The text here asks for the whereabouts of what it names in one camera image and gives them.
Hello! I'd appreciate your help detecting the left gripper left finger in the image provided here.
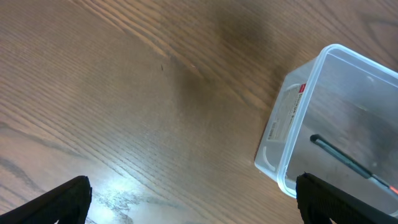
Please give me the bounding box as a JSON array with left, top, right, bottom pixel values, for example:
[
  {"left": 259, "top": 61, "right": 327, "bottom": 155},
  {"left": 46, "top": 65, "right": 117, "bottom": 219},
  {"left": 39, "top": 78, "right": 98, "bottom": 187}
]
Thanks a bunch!
[{"left": 1, "top": 175, "right": 92, "bottom": 224}]

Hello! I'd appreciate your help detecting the small black-handled hammer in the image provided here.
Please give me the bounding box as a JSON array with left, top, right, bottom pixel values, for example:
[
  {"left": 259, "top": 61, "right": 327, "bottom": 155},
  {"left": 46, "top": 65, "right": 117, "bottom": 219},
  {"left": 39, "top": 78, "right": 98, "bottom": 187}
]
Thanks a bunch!
[{"left": 310, "top": 134, "right": 397, "bottom": 198}]

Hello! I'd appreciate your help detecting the clear plastic container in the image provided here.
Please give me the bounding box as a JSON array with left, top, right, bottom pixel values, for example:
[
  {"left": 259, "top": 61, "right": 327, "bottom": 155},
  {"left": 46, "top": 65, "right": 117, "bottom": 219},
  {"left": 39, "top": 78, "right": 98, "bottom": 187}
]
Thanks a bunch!
[{"left": 254, "top": 44, "right": 397, "bottom": 217}]

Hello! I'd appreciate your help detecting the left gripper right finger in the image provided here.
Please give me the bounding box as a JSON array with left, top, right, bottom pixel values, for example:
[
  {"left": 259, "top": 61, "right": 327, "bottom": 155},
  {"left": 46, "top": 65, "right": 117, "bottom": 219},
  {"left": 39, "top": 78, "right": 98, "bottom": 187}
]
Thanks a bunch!
[{"left": 296, "top": 173, "right": 397, "bottom": 224}]

